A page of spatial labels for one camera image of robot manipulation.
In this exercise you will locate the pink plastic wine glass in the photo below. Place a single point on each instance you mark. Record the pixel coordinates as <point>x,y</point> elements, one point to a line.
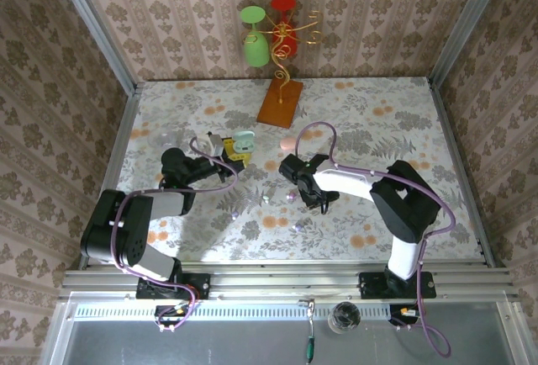
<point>288,143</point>

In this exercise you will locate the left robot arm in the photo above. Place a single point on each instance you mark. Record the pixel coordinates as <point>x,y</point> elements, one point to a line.
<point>126,234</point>

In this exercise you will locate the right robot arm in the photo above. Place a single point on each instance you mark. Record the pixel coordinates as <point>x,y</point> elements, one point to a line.
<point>407,205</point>

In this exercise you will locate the floral patterned table cover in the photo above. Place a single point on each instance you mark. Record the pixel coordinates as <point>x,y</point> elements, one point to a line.
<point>235,247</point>

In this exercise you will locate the green plastic wine glass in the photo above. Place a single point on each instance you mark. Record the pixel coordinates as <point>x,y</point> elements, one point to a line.
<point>256,51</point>

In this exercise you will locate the clear glass jar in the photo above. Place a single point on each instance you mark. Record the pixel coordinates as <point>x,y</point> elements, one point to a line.
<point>344,318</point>

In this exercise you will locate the small black connector box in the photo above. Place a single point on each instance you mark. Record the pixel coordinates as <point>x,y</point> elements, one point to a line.
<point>399,314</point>
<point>172,312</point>

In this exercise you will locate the red plastic wine glass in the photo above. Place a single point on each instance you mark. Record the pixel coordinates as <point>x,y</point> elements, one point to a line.
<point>282,3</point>

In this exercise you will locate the grey metal tray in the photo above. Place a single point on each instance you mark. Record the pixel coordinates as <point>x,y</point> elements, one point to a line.
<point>252,344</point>

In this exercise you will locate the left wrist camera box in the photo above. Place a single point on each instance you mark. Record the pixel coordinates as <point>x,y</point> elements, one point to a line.
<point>212,144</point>

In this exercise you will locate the aluminium table side rail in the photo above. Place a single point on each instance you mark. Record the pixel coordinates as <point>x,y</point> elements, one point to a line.
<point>450,129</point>
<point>124,129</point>

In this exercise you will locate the aluminium corner post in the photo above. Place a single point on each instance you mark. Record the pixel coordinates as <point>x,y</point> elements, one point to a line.
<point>98,28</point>
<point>466,24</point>

